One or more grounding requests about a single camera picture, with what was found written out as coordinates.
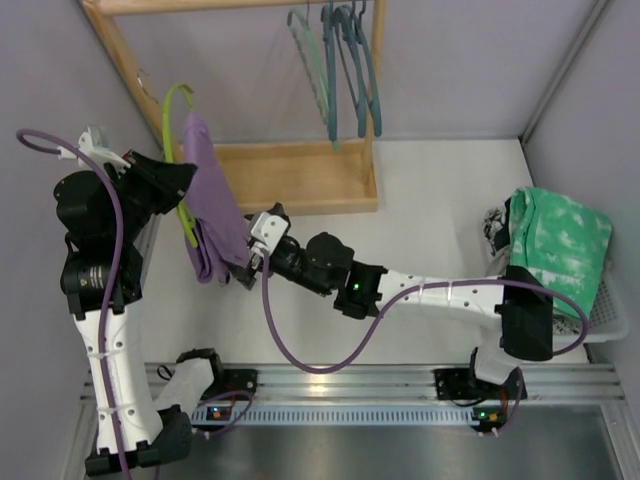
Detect lime green hanger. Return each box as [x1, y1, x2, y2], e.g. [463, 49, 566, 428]
[161, 83, 199, 248]

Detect purple trousers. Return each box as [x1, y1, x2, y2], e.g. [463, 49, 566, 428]
[183, 113, 249, 285]

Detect mint green hanger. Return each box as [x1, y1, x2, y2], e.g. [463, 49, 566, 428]
[286, 7, 330, 128]

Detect green white patterned trousers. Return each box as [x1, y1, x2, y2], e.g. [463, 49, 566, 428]
[508, 187, 613, 315]

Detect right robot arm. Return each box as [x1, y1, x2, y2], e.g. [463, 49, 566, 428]
[235, 203, 554, 385]

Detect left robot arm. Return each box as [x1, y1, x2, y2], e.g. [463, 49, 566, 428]
[54, 148, 221, 477]

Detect wooden clothes rack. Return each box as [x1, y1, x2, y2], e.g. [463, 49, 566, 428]
[79, 1, 378, 215]

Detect black white patterned garment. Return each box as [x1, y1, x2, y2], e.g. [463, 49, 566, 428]
[482, 198, 511, 258]

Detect white laundry basket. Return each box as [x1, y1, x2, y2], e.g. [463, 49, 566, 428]
[553, 272, 629, 349]

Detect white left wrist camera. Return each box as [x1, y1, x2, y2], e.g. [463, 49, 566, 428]
[77, 125, 129, 174]

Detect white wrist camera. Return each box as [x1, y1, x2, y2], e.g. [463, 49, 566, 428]
[77, 125, 129, 174]
[249, 212, 290, 253]

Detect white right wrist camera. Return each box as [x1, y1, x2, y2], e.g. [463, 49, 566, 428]
[249, 212, 290, 253]

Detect grey slotted cable duct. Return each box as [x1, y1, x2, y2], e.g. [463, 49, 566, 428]
[192, 404, 524, 427]

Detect aluminium mounting rail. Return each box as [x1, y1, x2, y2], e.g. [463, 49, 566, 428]
[238, 364, 625, 404]

